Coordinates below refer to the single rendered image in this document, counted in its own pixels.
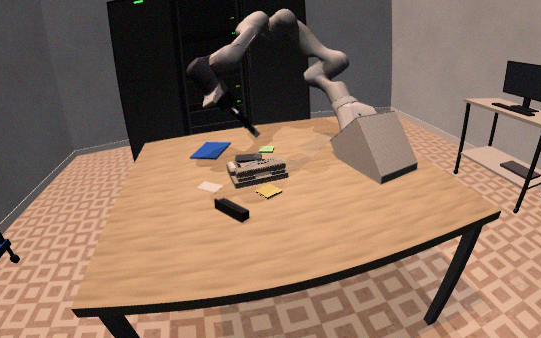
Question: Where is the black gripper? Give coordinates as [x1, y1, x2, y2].
[216, 89, 260, 138]

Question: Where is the green sticky note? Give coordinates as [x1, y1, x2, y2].
[259, 146, 274, 153]

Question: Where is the blue flat rectangular pad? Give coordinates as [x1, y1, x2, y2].
[190, 142, 231, 160]

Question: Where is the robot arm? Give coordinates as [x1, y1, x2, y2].
[187, 9, 377, 131]

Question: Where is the beige paper note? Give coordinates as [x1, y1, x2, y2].
[197, 181, 223, 193]

